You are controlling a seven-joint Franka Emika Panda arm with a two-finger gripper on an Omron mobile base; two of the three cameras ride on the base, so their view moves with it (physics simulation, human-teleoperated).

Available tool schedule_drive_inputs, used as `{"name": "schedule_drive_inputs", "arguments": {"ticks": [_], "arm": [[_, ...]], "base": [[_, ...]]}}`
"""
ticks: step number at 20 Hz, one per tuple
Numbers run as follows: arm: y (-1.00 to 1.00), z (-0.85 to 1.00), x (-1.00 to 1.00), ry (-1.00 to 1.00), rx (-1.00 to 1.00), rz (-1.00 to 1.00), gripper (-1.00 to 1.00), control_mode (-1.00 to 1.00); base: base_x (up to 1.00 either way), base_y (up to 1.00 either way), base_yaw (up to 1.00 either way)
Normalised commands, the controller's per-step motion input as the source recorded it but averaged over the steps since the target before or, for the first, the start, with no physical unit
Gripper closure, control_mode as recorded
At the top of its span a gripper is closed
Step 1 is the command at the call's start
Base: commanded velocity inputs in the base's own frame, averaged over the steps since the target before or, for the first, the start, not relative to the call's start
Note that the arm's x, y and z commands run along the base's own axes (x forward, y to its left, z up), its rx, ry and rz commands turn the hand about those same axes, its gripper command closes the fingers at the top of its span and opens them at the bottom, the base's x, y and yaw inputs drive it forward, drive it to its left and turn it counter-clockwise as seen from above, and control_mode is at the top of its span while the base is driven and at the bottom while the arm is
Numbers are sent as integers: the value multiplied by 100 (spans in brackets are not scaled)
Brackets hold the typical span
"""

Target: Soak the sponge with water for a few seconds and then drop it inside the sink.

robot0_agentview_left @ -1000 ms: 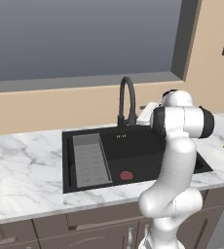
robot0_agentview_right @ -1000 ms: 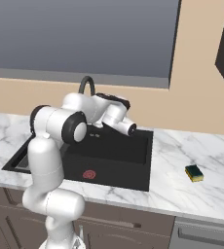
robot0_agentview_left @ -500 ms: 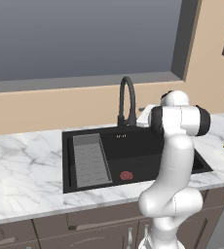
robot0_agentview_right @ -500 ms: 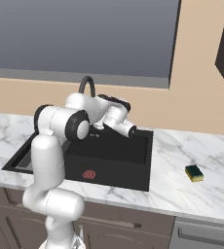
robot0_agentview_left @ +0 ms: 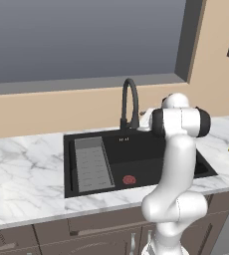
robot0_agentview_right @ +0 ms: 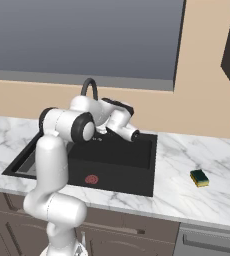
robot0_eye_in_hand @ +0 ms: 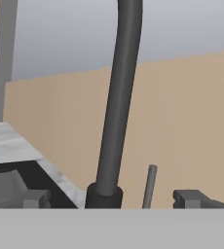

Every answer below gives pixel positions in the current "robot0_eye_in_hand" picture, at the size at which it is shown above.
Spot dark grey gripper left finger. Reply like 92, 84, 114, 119
0, 169, 52, 209

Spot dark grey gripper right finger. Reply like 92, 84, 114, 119
172, 190, 224, 209

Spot dark sink basin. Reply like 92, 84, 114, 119
0, 160, 80, 209

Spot dark grey sink tap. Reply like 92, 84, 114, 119
84, 0, 144, 209

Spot grey tap lever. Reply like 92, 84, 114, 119
141, 164, 159, 209

